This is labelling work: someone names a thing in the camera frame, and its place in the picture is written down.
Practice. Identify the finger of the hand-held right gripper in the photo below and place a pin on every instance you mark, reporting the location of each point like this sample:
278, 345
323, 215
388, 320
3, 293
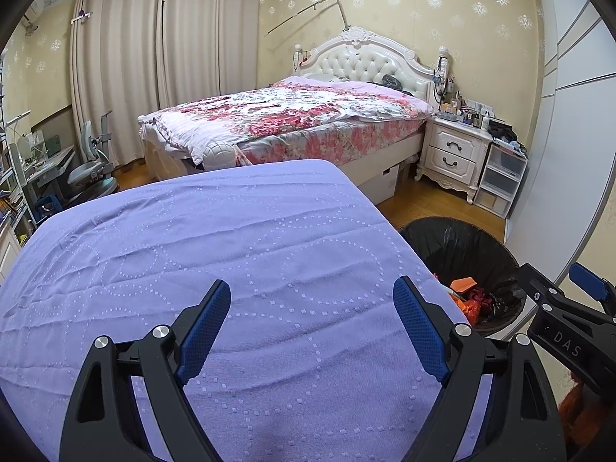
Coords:
589, 281
539, 288

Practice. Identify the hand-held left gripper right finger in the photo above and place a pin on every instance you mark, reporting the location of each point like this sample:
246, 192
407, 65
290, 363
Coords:
418, 332

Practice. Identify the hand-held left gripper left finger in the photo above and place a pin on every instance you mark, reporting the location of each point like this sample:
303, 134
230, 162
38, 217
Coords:
202, 332

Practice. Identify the dark red cloth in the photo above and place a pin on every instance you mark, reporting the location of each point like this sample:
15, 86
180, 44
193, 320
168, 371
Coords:
486, 298

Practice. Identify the black lined trash bin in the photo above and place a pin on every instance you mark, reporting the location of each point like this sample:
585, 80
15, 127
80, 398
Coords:
457, 245

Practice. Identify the clear plastic drawer unit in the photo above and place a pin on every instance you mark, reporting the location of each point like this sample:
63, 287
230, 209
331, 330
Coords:
500, 178

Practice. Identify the white wardrobe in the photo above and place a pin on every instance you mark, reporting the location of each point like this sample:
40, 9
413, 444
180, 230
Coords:
572, 130

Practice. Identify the white storage box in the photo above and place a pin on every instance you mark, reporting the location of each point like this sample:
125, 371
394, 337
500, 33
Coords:
382, 183

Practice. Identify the white nightstand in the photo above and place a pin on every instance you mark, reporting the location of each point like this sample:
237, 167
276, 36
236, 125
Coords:
452, 154

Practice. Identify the dark bag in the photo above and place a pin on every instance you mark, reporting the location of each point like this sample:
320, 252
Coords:
503, 132

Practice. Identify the cluster of nightstand toiletries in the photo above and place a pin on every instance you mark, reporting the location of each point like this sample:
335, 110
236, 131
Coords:
464, 113

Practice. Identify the grey desk chair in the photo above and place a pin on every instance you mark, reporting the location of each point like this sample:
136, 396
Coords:
89, 173

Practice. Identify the blue stool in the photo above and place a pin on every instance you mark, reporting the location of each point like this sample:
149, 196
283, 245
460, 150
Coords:
48, 203

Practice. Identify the grey study desk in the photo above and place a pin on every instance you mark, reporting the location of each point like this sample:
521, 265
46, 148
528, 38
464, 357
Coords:
50, 161

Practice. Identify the pink floral quilt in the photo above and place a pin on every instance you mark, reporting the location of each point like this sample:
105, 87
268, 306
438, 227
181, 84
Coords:
288, 115

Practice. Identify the cluttered bookshelf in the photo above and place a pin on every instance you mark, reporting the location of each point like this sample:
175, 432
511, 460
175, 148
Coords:
12, 192

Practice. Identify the dark clothing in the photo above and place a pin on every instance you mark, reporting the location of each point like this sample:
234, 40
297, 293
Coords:
391, 81

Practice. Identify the white tufted bed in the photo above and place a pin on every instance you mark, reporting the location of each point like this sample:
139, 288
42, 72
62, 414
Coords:
365, 62

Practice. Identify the beige curtain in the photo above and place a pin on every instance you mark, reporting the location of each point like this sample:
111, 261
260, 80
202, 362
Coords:
120, 67
211, 38

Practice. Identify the thin metal rod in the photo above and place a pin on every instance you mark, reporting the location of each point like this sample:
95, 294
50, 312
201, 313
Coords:
308, 12

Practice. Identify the white air conditioner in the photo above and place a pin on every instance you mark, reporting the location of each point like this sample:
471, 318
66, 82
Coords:
33, 9

